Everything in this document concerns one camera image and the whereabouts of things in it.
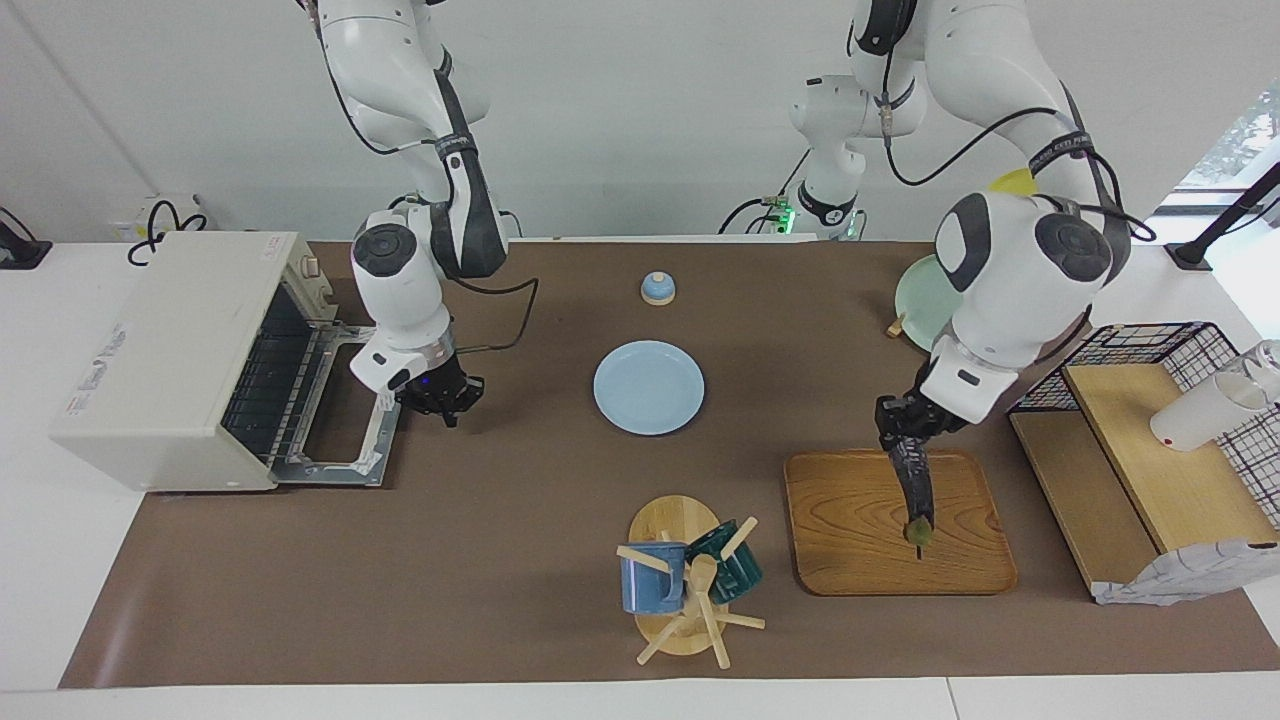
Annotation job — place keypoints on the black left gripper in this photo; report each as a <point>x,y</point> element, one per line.
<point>915,415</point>

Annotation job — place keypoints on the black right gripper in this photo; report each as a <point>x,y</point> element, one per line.
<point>445,385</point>

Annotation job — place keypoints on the dark purple eggplant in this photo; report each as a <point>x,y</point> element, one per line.
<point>915,495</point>

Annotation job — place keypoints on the light blue round plate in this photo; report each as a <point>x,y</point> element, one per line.
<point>648,388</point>

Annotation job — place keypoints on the beige toaster oven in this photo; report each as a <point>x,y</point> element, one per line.
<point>170,350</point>

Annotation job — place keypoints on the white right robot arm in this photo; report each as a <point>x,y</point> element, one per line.
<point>400,290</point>

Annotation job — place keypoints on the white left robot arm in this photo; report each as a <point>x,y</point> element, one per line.
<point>1000,290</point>

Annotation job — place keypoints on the rectangular wooden tray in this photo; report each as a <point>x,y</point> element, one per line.
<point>860,530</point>

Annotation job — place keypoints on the wooden plate rack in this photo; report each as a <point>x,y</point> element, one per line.
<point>895,326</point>

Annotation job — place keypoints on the brown table mat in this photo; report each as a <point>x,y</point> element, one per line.
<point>520,520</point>

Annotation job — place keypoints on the pale green plate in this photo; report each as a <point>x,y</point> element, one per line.
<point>925,300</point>

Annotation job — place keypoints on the dark green mug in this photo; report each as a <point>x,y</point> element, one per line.
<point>738,575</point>

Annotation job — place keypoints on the wooden shelf unit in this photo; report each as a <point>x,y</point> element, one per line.
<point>1160,470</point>

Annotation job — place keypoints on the wooden mug tree stand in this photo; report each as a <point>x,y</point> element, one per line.
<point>672,520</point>

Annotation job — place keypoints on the small blue lidded jar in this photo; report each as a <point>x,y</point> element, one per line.
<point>657,290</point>

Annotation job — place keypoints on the blue mug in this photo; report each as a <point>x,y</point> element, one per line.
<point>650,585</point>

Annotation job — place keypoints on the yellow plate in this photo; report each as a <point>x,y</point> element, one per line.
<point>1012,183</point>

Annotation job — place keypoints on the white cup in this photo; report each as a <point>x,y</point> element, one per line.
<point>1195,420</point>

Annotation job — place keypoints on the marble print paper strip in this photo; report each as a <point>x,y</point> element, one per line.
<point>1180,575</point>

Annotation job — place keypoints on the clear glass cup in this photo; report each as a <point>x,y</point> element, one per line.
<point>1265,365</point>

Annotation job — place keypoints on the window with greenery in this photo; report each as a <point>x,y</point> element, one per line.
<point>1240,130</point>

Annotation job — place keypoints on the white wall socket box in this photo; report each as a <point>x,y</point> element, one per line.
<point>130,222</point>

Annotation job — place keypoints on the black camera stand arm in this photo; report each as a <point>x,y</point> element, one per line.
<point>1225,220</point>

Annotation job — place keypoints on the black clamp mount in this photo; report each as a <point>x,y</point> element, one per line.
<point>22,252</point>

